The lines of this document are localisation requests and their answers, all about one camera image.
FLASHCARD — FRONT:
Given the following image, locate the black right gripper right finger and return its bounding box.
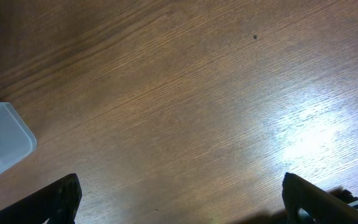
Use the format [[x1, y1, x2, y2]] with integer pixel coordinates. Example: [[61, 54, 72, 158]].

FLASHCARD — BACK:
[[282, 172, 358, 224]]

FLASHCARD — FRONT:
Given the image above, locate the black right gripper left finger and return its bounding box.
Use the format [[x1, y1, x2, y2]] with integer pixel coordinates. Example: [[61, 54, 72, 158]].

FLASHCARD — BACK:
[[0, 174, 82, 224]]

